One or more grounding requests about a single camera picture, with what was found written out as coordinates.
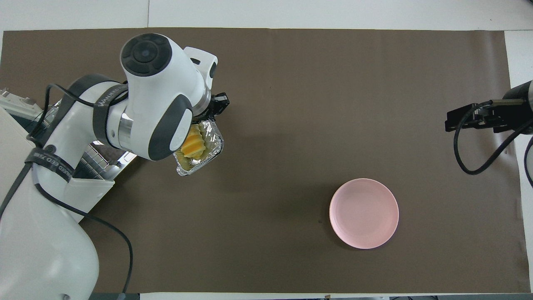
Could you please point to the aluminium foil tray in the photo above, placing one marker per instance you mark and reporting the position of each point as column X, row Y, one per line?
column 212, row 146

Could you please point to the brown table mat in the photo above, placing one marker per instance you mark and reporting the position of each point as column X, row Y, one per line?
column 291, row 104

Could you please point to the golden ridged bread loaf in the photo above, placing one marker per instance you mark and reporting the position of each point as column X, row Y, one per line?
column 193, row 143

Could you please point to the glass oven door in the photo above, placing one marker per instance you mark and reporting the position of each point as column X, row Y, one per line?
column 127, row 159

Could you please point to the pink round plate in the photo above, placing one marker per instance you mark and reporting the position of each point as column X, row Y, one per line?
column 364, row 213

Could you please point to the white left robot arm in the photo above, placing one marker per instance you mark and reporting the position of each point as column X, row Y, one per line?
column 141, row 104

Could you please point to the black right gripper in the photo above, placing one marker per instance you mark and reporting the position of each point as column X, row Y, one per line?
column 499, row 118

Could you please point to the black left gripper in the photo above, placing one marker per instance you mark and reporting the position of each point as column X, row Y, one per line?
column 216, row 106

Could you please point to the cream toaster oven body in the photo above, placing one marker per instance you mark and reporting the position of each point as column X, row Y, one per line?
column 10, row 137

